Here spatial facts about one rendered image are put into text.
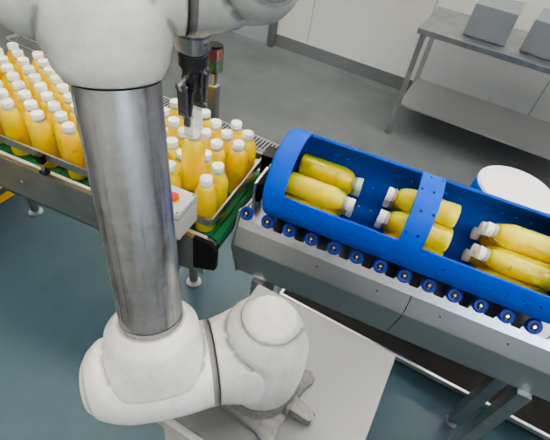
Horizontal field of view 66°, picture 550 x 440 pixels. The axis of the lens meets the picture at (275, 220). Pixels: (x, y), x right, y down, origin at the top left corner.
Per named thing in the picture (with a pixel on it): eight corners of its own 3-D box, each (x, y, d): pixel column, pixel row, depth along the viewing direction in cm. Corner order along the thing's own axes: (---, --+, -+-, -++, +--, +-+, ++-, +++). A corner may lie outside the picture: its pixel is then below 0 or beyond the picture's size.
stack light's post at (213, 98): (209, 265, 241) (216, 87, 165) (203, 263, 242) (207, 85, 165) (213, 261, 244) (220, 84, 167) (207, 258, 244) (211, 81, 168)
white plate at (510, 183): (502, 157, 168) (500, 160, 169) (464, 178, 154) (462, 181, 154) (569, 197, 154) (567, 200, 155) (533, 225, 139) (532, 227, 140)
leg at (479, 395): (456, 430, 192) (532, 366, 148) (443, 424, 193) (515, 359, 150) (457, 418, 196) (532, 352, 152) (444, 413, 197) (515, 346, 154)
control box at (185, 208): (179, 241, 119) (178, 215, 112) (120, 216, 123) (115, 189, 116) (197, 219, 126) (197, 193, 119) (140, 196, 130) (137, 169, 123)
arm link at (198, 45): (219, 26, 102) (218, 51, 106) (186, 16, 104) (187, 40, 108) (199, 37, 96) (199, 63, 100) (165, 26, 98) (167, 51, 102)
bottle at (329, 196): (284, 188, 124) (344, 210, 120) (293, 167, 125) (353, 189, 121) (285, 195, 130) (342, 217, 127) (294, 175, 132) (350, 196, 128)
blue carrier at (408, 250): (541, 343, 117) (612, 285, 97) (257, 230, 134) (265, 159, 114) (539, 271, 136) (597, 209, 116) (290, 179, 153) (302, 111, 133)
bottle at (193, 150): (209, 184, 135) (210, 134, 122) (195, 195, 130) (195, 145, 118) (192, 175, 137) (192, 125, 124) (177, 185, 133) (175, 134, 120)
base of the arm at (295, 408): (285, 463, 80) (289, 453, 77) (198, 392, 88) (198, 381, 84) (332, 388, 92) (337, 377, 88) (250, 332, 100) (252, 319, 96)
